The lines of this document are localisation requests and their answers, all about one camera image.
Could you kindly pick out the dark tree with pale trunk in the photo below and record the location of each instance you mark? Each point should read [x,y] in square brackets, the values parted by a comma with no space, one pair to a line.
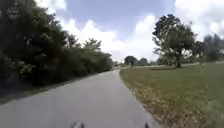
[130,60]

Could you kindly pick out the small distant tree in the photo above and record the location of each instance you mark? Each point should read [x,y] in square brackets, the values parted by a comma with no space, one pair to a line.
[143,61]

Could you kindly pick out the grey asphalt path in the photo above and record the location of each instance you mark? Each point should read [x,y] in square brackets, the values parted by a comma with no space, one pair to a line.
[96,100]

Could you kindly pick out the large spreading tree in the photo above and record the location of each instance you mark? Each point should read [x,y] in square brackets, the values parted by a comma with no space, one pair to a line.
[173,36]

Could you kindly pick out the robot's own part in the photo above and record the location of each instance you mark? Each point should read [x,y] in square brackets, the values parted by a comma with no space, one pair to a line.
[77,125]
[147,126]

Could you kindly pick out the wide grass field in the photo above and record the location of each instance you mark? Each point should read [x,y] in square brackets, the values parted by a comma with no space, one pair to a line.
[180,90]

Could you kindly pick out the tall dense hedge of trees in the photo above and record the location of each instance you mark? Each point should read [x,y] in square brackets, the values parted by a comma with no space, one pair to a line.
[40,50]

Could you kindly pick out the grass verge strip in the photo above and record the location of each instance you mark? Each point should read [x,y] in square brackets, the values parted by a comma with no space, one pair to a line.
[20,95]

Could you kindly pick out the group of trees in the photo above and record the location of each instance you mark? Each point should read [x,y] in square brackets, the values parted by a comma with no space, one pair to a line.
[213,48]

